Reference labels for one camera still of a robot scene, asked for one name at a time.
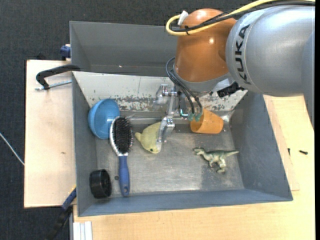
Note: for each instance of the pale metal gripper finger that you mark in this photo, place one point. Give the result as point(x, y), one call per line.
point(166, 126)
point(163, 89)

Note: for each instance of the black round cap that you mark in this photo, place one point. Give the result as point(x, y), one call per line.
point(100, 183)

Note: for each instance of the orange plastic cup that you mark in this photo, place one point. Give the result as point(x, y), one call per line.
point(208, 124)

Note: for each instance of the blue and white hairbrush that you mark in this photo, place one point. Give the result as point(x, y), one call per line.
point(122, 136)

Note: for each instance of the grey metal bin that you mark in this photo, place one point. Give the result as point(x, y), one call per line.
point(180, 169)

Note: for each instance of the yellow plush toy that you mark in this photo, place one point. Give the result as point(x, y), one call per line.
point(148, 139)

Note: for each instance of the green toy dinosaur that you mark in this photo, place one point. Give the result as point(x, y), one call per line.
point(216, 156)

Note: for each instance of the blue bowl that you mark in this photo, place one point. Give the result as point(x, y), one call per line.
point(101, 119)

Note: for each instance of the small black screw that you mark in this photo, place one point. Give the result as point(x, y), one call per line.
point(303, 152)

